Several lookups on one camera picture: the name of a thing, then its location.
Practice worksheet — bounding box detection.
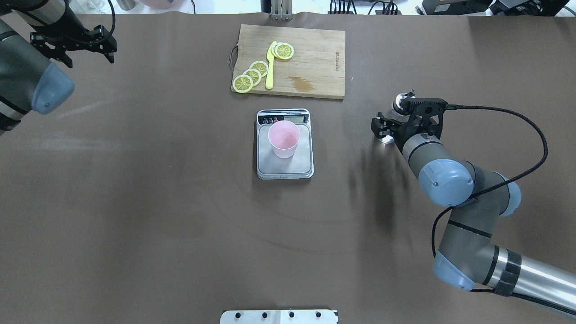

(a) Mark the middle lemon slice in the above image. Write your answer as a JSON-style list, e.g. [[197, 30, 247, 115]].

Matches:
[[243, 68, 262, 87]]

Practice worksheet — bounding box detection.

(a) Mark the yellow plastic knife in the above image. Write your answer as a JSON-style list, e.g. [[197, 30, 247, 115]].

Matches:
[[265, 41, 276, 90]]

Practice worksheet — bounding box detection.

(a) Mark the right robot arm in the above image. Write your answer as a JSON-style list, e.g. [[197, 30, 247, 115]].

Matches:
[[371, 90, 576, 318]]

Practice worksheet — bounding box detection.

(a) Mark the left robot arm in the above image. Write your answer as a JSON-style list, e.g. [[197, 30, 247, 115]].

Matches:
[[0, 0, 117, 133]]

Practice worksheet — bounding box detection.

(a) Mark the pink plastic cup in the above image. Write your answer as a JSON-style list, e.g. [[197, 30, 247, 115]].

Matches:
[[268, 121, 301, 158]]

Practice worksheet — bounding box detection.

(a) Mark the glass sauce bottle steel top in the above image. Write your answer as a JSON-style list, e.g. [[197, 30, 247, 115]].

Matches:
[[383, 88, 415, 122]]

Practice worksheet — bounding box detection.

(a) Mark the bamboo cutting board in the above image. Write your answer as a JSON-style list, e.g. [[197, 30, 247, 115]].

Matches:
[[233, 24, 346, 100]]

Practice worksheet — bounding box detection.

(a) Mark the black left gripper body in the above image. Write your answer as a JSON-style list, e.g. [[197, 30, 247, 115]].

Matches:
[[45, 13, 102, 53]]

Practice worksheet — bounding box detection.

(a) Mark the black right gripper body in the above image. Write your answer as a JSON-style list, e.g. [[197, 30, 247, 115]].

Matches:
[[394, 108, 445, 152]]

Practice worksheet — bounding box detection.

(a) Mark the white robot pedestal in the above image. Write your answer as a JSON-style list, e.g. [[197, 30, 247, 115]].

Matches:
[[220, 309, 339, 324]]

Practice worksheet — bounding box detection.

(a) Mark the aluminium frame post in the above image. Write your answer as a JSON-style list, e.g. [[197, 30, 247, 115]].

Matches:
[[270, 0, 293, 21]]

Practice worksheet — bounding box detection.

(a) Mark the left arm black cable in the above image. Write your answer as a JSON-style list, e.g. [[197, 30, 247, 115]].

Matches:
[[27, 0, 117, 45]]

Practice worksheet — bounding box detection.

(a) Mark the silver digital kitchen scale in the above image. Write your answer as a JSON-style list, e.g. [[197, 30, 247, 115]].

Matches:
[[255, 108, 314, 179]]

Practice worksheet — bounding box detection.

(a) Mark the lemon slice near knife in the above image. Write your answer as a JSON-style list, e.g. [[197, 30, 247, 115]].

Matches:
[[249, 61, 268, 77]]

